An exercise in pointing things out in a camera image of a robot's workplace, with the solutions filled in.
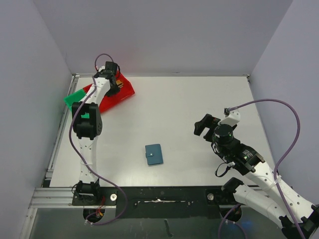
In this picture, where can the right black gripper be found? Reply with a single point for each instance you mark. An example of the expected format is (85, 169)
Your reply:
(208, 125)

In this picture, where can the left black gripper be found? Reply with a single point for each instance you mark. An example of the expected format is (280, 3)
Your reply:
(113, 87)

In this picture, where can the red plastic bin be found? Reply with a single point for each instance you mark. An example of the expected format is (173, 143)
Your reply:
(127, 90)
(108, 102)

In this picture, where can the green plastic bin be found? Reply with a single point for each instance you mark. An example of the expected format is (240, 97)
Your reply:
(74, 97)

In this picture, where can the blue leather card holder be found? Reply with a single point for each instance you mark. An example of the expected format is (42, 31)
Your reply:
(154, 154)

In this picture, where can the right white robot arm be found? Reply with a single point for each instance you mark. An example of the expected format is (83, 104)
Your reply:
(297, 217)

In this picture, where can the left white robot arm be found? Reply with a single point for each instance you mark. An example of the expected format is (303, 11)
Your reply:
(85, 128)

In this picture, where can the gold card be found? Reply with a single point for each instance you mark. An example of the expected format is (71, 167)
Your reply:
(119, 83)

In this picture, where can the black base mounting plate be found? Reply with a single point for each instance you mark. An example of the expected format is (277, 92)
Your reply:
(159, 202)

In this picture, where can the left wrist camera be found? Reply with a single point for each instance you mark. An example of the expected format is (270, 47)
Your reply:
(111, 67)

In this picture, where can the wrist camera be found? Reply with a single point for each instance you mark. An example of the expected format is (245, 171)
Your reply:
(232, 117)
(111, 67)

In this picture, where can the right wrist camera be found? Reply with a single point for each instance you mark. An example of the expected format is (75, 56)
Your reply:
(232, 117)

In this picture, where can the aluminium frame rail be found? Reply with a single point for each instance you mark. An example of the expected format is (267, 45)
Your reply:
(54, 198)

